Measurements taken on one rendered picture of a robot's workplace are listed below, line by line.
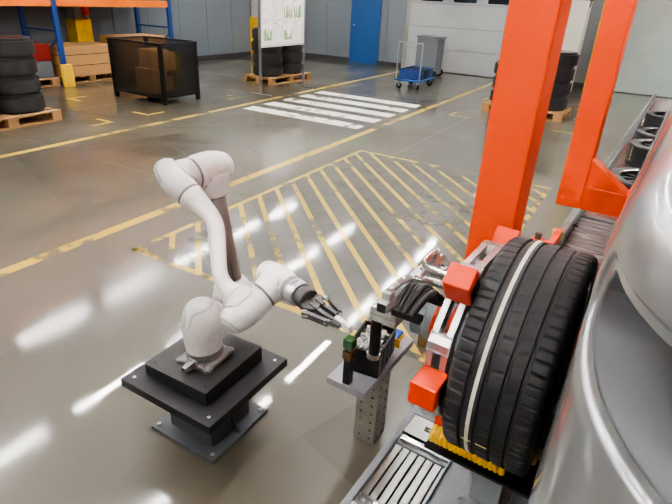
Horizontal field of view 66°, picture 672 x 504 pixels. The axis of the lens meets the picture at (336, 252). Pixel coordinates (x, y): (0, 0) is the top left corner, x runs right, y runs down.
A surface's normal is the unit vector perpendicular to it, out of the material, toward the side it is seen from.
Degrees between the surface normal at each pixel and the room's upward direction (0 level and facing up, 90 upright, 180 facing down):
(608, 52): 90
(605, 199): 90
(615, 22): 90
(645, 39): 90
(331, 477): 0
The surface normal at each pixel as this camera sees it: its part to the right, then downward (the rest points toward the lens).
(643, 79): -0.51, 0.36
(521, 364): -0.46, -0.13
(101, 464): 0.04, -0.90
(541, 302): -0.26, -0.56
